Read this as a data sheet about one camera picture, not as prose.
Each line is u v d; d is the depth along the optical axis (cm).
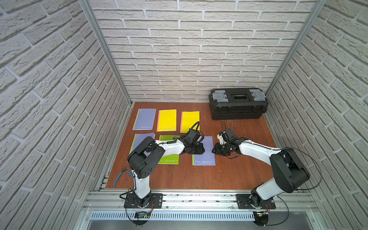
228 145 73
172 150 61
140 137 103
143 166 48
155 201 74
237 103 98
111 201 76
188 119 107
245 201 73
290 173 45
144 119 109
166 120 108
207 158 91
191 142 74
